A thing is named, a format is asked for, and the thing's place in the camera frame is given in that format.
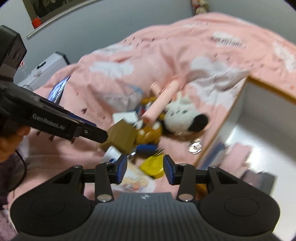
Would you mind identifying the white hand cream tube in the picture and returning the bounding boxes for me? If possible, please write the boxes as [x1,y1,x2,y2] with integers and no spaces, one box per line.
[101,146,156,193]

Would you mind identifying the gold box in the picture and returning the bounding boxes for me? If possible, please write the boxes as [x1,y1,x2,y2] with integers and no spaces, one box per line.
[100,120,137,155]

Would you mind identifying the yellow tape measure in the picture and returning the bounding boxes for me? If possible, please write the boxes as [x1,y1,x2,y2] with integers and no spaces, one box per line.
[139,155,165,179]

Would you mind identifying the white charger plug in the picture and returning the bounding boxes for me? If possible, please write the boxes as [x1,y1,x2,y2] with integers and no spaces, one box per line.
[112,111,138,125]

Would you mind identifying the pink handheld fan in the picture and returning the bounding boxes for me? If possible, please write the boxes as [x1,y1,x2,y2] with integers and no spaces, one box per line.
[142,78,183,125]

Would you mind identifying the pink mini backpack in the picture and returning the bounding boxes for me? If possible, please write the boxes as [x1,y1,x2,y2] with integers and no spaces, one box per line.
[219,143,252,178]

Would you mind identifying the dark grey box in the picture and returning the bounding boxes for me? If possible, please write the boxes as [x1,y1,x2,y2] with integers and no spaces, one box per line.
[241,170,277,195]

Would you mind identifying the person's left hand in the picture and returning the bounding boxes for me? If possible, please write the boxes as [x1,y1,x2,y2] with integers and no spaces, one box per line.
[0,126,31,162]

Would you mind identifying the silver carabiner keyring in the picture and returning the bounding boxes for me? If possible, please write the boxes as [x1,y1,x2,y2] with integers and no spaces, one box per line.
[186,138,202,155]

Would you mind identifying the white storage box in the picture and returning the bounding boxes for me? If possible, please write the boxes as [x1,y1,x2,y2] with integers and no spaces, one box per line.
[18,52,69,91]

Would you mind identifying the smartphone with lit screen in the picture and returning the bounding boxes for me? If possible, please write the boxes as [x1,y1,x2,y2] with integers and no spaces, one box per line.
[47,76,70,105]

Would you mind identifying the white black plush cat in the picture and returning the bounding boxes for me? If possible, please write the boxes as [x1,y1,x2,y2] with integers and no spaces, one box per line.
[163,91,209,136]

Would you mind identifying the orange cardboard box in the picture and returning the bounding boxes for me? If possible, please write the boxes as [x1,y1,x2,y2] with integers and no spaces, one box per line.
[197,77,295,240]

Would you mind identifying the pink cloud-print duvet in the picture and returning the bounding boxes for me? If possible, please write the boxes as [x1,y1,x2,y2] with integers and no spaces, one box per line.
[9,11,296,195]

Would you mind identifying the stuffed toys on shelf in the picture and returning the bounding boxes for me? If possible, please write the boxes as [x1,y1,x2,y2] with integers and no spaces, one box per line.
[191,0,209,15]

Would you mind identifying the brown plush keychain toy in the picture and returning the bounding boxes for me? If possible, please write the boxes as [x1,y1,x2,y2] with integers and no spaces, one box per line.
[133,120,163,145]

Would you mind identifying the black cables and plug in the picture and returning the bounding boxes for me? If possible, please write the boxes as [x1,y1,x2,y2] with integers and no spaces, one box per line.
[0,149,27,195]

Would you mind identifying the window frame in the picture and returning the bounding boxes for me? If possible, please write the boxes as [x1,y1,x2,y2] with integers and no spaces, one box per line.
[22,0,98,40]

